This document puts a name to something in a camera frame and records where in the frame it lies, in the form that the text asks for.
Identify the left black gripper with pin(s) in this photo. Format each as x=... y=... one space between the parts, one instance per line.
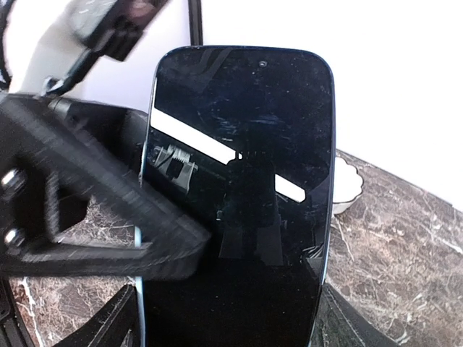
x=58 y=154

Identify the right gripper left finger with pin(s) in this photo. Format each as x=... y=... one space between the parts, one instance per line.
x=114 y=324

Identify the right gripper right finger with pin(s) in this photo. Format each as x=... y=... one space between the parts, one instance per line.
x=338 y=323

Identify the small dark phone case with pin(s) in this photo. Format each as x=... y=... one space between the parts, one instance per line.
x=243 y=139

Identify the white fluted ceramic bowl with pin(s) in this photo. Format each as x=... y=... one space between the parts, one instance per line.
x=347 y=186

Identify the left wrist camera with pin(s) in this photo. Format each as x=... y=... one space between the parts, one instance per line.
x=102 y=28

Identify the left black frame post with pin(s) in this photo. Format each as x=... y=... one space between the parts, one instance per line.
x=195 y=22

